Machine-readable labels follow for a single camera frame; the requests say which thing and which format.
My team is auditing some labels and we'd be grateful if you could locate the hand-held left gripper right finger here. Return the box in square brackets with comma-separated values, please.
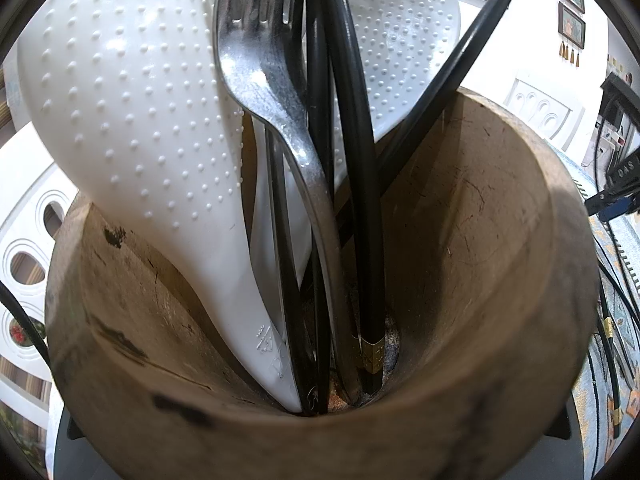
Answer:
[537, 399, 587, 480]

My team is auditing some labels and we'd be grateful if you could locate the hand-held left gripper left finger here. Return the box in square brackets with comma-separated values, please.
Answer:
[50, 407, 131, 480]

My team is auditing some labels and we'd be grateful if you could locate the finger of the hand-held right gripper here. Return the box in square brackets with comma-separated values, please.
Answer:
[584, 187, 640, 222]

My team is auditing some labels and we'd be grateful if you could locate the pile of black chopsticks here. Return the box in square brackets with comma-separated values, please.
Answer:
[592, 240, 633, 438]

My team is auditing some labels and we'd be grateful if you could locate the bamboo utensil holder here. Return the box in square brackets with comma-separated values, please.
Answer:
[44, 87, 601, 480]

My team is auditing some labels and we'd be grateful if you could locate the white dotted rice paddle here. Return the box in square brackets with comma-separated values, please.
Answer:
[247, 0, 462, 286]
[16, 0, 303, 412]

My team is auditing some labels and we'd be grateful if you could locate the bunch of black chopsticks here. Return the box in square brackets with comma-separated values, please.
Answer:
[265, 0, 533, 416]

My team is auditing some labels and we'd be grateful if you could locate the metal fork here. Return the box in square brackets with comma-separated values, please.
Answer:
[212, 0, 361, 406]

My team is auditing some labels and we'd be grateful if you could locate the white carved chair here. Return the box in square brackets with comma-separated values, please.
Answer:
[504, 77, 586, 152]
[0, 120, 98, 441]

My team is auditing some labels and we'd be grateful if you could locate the plant with red berries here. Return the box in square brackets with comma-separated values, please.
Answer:
[9, 322, 36, 348]

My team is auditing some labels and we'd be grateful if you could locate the small framed picture with tassels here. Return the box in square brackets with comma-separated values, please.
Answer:
[556, 4, 587, 67]

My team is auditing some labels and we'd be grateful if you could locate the thin black cable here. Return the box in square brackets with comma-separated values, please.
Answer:
[0, 280, 53, 368]

